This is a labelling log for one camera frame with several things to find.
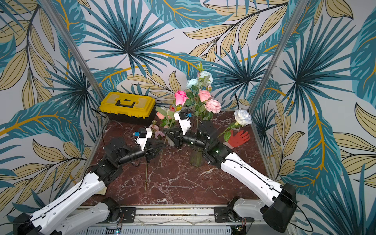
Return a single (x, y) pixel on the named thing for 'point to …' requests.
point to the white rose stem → (227, 132)
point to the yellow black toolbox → (136, 106)
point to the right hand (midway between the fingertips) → (163, 130)
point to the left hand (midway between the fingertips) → (164, 146)
